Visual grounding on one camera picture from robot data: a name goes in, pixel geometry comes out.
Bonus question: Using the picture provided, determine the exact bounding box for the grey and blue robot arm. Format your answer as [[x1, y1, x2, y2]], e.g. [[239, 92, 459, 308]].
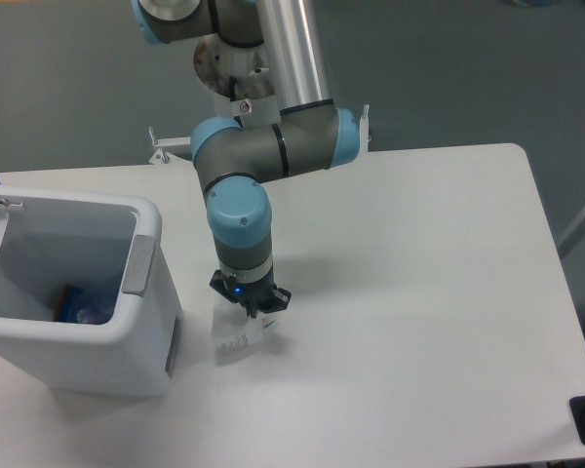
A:
[[132, 1, 360, 318]]

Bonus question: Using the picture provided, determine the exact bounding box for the white trash can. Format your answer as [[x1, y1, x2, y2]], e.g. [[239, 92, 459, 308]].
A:
[[0, 185, 181, 397]]

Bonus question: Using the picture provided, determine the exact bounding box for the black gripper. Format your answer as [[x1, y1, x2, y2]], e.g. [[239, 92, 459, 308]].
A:
[[210, 269, 292, 319]]

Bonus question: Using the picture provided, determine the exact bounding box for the white right table bracket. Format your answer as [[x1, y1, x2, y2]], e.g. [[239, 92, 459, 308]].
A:
[[358, 103, 371, 155]]

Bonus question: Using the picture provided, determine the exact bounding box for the black cable on pedestal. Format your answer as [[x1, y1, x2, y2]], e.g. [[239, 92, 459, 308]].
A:
[[227, 74, 242, 129]]

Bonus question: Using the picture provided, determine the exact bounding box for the clear crushed plastic bottle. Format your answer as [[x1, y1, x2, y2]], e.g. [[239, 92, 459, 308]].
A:
[[74, 293, 116, 325]]

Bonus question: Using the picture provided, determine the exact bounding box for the white plastic wrapper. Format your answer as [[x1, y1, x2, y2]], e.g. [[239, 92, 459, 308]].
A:
[[211, 297, 279, 367]]

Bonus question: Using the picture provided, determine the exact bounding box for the blue yellow snack packet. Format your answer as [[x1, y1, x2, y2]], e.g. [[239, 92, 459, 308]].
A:
[[54, 284, 82, 323]]

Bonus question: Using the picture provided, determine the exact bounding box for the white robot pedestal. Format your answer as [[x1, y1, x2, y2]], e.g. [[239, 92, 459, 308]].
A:
[[193, 34, 280, 127]]

